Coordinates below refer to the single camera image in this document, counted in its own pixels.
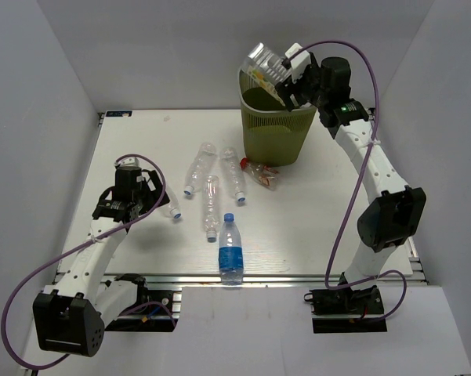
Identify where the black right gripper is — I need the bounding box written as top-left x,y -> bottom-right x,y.
275,59 -> 329,111

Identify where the clear square bottle yellow label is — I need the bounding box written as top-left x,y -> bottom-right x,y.
241,42 -> 291,103

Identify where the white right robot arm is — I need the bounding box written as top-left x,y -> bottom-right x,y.
292,52 -> 426,313

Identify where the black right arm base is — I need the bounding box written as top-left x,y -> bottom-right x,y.
303,286 -> 387,334

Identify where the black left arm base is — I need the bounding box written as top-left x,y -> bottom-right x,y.
105,273 -> 180,333

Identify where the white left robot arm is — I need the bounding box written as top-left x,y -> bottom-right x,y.
33,154 -> 182,357

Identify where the green mesh waste bin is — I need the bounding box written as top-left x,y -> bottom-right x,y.
238,70 -> 317,167

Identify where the clear bottle under left gripper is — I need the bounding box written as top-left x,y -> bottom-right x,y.
158,186 -> 182,219

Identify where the clear bottle far left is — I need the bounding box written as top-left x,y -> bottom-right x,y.
183,143 -> 217,196

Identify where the clear slim bottle white cap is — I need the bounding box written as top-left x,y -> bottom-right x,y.
202,175 -> 220,243

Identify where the clear ribbed bottle blue cap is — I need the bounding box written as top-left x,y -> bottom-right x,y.
219,147 -> 246,203

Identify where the blue sticker left corner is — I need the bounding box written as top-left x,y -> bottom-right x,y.
105,110 -> 132,118

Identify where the clear bottle blue label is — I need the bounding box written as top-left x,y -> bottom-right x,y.
218,213 -> 244,286

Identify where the crushed bottle red label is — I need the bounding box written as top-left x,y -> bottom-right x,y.
240,157 -> 279,190

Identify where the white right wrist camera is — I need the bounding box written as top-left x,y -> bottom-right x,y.
284,43 -> 311,83

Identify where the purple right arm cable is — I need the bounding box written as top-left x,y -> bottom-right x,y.
288,41 -> 408,324

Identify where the aluminium table edge rail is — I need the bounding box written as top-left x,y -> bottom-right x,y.
53,273 -> 346,287

